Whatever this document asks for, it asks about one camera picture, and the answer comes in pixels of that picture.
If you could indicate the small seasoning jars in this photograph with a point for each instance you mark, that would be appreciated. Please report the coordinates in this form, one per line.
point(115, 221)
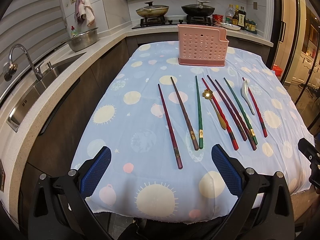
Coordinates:
point(250, 26)

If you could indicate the pink perforated utensil holder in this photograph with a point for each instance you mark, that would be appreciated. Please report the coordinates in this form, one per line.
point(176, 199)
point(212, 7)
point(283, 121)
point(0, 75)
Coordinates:
point(202, 45)

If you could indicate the brown chopstick gold band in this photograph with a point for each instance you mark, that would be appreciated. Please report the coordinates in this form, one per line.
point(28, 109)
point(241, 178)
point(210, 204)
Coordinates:
point(188, 123)

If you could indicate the red instant noodle cup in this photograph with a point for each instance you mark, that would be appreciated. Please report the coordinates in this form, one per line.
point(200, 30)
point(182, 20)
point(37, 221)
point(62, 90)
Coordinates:
point(217, 19)

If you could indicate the black gas stove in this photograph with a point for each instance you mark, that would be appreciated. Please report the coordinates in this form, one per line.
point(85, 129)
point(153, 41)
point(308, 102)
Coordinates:
point(163, 21)

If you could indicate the green dish soap bottle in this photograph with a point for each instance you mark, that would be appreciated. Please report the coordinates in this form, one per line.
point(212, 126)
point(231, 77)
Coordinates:
point(74, 32)

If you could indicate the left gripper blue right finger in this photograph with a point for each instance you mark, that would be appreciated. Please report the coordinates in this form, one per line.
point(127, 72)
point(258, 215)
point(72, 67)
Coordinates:
point(228, 172)

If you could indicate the gold flower spoon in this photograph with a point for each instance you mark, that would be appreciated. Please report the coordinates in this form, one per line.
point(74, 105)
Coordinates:
point(207, 94)

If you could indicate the yellow cap sauce bottle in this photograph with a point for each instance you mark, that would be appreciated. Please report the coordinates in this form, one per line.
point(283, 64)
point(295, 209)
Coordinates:
point(235, 18)

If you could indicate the hanging pink white towels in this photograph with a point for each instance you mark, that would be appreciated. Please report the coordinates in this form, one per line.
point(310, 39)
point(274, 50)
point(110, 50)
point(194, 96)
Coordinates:
point(84, 13)

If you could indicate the chrome kitchen faucet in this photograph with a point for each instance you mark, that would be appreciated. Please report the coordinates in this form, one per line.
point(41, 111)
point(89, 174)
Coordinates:
point(12, 66)

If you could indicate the yellow wok with lid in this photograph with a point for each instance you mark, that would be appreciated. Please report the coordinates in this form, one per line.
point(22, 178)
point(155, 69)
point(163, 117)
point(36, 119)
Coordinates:
point(151, 10)

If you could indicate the red chopstick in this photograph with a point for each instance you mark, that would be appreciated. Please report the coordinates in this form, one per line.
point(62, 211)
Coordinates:
point(228, 129)
point(257, 111)

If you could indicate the black wok with lid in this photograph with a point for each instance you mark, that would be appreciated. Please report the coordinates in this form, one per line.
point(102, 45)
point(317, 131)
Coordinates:
point(200, 9)

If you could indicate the white plate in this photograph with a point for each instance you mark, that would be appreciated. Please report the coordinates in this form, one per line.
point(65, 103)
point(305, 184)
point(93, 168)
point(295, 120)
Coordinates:
point(230, 26)

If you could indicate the steel mixing bowl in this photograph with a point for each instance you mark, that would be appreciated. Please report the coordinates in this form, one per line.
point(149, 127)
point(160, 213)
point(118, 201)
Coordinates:
point(83, 40)

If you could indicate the clear plastic bottle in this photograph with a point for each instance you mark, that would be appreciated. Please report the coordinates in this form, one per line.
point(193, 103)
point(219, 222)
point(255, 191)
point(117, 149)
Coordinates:
point(229, 14)

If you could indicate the dark maroon chopstick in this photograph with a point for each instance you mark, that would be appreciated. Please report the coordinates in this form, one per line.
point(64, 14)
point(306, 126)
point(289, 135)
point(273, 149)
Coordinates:
point(244, 127)

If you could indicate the black framed glass door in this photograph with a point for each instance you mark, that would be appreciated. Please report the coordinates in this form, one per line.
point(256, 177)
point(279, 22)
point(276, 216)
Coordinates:
point(296, 47)

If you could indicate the white ceramic soup spoon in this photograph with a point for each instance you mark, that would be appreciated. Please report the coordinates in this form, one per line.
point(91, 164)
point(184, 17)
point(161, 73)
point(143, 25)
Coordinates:
point(245, 94)

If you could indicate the dark soy sauce bottle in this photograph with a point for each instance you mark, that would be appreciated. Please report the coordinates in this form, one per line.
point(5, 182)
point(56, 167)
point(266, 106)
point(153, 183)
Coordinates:
point(242, 18)

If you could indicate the green chopstick gold band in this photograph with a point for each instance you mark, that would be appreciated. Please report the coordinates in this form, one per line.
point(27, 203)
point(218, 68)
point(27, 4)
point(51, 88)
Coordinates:
point(200, 125)

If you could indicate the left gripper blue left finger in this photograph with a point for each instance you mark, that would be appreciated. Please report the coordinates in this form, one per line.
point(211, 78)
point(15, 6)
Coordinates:
point(92, 170)

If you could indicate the red chopstick under spoon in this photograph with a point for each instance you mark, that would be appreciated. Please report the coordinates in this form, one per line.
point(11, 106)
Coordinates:
point(228, 129)

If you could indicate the red bag on floor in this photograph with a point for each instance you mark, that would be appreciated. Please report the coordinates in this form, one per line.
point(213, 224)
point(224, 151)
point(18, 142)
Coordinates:
point(277, 70)

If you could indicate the steel kitchen sink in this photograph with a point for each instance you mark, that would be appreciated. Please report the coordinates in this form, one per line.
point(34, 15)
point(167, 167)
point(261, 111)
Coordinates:
point(22, 107)

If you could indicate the blue planet print tablecloth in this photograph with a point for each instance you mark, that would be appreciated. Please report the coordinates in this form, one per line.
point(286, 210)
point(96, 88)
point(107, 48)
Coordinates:
point(160, 119)

